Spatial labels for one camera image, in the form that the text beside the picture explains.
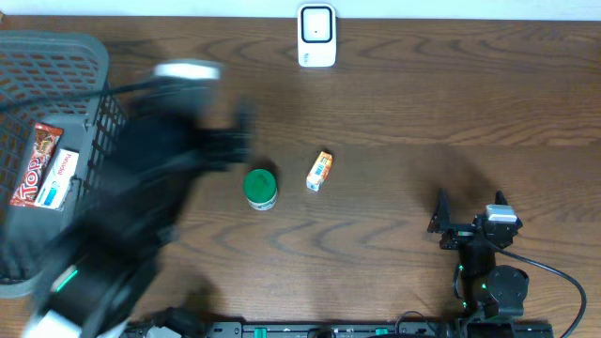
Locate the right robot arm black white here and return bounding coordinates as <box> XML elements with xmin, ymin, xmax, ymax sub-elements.
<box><xmin>427</xmin><ymin>191</ymin><xmax>530</xmax><ymax>320</ymax></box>

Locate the red Top chocolate bar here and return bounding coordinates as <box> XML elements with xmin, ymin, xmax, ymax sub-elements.
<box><xmin>9</xmin><ymin>123</ymin><xmax>64</xmax><ymax>207</ymax></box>

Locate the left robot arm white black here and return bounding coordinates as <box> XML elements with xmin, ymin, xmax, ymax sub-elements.
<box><xmin>23</xmin><ymin>100</ymin><xmax>254</xmax><ymax>337</ymax></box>

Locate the small orange carton box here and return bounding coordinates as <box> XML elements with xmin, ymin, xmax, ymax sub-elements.
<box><xmin>306</xmin><ymin>151</ymin><xmax>333</xmax><ymax>192</ymax></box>

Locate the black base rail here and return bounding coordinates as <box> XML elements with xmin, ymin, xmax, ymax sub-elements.
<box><xmin>121</xmin><ymin>320</ymin><xmax>555</xmax><ymax>338</ymax></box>

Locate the green lid jar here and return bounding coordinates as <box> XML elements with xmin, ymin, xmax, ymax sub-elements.
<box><xmin>243</xmin><ymin>169</ymin><xmax>278</xmax><ymax>211</ymax></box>

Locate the white Panadol box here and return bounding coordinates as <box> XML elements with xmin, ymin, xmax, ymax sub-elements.
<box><xmin>34</xmin><ymin>148</ymin><xmax>79</xmax><ymax>210</ymax></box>

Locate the white barcode scanner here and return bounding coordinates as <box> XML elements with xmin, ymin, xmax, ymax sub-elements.
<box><xmin>297</xmin><ymin>4</ymin><xmax>337</xmax><ymax>68</ymax></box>

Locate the grey plastic basket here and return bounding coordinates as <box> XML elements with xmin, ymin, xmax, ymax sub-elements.
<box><xmin>1</xmin><ymin>31</ymin><xmax>127</xmax><ymax>299</ymax></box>

